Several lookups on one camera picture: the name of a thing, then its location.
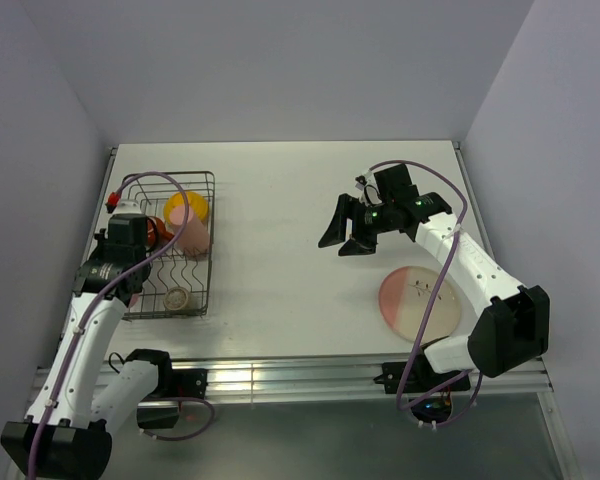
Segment yellow bowl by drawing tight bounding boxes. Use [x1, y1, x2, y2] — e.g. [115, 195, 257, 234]
[163, 191, 210, 225]

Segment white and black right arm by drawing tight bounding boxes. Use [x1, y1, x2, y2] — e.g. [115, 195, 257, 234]
[318, 160, 550, 390]

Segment small speckled ceramic cup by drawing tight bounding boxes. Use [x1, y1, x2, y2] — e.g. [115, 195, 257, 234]
[163, 286, 194, 313]

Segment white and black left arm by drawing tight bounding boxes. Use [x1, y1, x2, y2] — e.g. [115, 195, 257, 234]
[0, 213, 175, 479]

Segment aluminium table edge rail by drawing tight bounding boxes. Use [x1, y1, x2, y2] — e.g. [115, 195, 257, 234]
[27, 349, 554, 406]

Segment red and black mug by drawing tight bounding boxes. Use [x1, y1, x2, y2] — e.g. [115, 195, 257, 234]
[146, 216, 173, 252]

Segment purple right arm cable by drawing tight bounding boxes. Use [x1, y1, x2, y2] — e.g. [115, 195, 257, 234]
[367, 160, 483, 426]

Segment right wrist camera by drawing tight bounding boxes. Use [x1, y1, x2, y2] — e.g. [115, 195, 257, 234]
[355, 174, 382, 206]

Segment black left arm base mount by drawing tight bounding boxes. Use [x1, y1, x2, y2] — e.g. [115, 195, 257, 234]
[107, 349, 208, 430]

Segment pink and cream ceramic plate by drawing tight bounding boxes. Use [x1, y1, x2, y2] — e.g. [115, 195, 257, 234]
[378, 266, 462, 343]

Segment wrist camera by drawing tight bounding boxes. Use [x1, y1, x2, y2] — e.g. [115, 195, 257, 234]
[105, 192, 143, 215]
[355, 174, 382, 206]

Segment pink plastic cup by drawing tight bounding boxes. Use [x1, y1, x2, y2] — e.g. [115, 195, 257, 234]
[166, 205, 211, 256]

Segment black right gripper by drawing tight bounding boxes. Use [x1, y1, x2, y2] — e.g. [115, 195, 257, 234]
[318, 193, 395, 256]

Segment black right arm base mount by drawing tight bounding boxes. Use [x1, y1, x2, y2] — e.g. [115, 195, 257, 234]
[373, 357, 470, 423]

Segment black wire dish rack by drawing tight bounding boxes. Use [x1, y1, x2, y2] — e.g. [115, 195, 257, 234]
[122, 171, 215, 321]

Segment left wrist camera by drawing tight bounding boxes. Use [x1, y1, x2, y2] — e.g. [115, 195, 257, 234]
[105, 192, 143, 215]

